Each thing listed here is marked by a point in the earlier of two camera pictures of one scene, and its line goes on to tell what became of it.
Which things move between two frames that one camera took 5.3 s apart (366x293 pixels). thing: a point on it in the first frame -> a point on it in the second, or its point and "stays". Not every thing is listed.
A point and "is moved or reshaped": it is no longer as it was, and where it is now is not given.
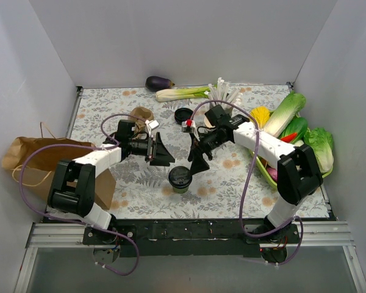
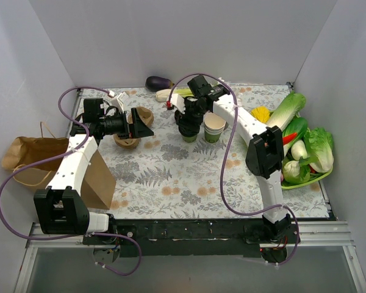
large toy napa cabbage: (280, 119) stays
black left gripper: (152, 149) -> (131, 124)
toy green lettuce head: (321, 142) stays
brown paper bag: (38, 166) stays
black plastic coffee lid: (180, 176) is moved or reshaped
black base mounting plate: (185, 238) stays
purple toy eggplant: (155, 83) stays
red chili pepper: (289, 138) stays
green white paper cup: (183, 190) -> (190, 139)
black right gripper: (197, 148) -> (188, 129)
